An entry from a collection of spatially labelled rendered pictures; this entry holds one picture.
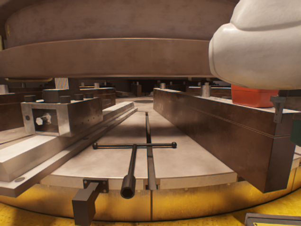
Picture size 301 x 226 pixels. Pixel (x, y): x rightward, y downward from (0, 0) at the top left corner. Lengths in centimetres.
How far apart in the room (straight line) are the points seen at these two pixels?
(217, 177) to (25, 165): 102
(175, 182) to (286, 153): 53
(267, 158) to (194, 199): 46
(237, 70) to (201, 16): 127
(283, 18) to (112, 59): 110
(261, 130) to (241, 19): 55
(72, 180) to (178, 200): 61
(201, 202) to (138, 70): 100
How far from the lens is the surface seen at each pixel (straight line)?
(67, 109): 107
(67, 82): 128
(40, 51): 169
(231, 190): 115
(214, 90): 314
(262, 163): 89
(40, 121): 123
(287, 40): 40
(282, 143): 87
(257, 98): 88
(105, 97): 279
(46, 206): 127
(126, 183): 77
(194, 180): 94
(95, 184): 90
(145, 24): 147
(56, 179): 105
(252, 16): 42
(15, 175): 100
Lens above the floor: 81
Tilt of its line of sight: 12 degrees down
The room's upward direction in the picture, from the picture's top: straight up
